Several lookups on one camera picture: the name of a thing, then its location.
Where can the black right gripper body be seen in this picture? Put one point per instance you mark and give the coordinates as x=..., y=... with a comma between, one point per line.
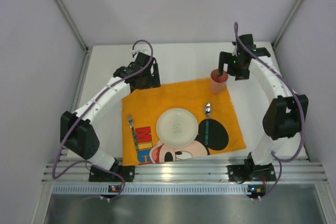
x=226, y=57

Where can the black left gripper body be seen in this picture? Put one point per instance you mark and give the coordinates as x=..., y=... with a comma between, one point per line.
x=148, y=77

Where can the pink plastic cup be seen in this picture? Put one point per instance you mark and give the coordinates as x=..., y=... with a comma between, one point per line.
x=217, y=83

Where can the fork with teal handle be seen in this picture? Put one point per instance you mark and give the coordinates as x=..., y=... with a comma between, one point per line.
x=131, y=125

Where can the spoon with teal handle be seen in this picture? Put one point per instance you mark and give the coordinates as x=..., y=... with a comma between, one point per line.
x=207, y=112

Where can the cream round plate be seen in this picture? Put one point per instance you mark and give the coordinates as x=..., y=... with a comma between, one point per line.
x=177, y=127

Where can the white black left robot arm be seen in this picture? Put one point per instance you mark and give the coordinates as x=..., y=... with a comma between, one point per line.
x=76, y=128

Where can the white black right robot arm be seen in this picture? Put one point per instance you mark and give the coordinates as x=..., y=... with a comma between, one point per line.
x=287, y=110

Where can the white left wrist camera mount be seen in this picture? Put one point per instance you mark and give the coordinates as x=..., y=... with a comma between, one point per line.
x=134, y=52

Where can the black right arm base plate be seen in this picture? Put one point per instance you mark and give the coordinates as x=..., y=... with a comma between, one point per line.
x=240, y=173

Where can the right aluminium frame post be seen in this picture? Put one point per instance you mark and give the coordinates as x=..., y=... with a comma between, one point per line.
x=288, y=20

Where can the aluminium frame post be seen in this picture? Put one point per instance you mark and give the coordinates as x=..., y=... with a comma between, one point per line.
x=288, y=20
x=70, y=22

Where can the aluminium mounting rail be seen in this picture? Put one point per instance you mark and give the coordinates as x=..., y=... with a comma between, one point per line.
x=209, y=170

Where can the left aluminium frame post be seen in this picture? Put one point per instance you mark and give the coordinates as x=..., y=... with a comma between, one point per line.
x=70, y=22

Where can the perforated grey cable duct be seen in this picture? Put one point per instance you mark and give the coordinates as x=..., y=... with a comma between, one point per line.
x=156, y=189

